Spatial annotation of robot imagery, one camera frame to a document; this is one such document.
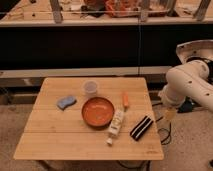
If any clear plastic cup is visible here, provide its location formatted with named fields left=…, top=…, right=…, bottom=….
left=83, top=80, right=98, bottom=96

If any orange cluttered object on shelf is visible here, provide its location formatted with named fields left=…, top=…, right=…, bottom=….
left=105, top=0, right=138, bottom=17

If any blue sponge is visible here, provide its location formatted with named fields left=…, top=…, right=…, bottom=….
left=57, top=96, right=77, bottom=110

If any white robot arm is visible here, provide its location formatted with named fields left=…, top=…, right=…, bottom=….
left=158, top=60, right=213, bottom=113

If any orange round bowl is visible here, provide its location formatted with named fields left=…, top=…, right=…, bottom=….
left=82, top=97, right=114, bottom=127

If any black cable on floor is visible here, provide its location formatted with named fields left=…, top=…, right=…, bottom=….
left=155, top=101, right=174, bottom=146

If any orange handled tool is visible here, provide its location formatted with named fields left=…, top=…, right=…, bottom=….
left=123, top=92, right=129, bottom=111

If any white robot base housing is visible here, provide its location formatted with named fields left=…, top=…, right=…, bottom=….
left=176, top=39, right=213, bottom=64

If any white tube bottle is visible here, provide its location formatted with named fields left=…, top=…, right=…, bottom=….
left=106, top=110, right=124, bottom=145

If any wooden folding table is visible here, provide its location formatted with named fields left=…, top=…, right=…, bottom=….
left=14, top=77, right=164, bottom=160

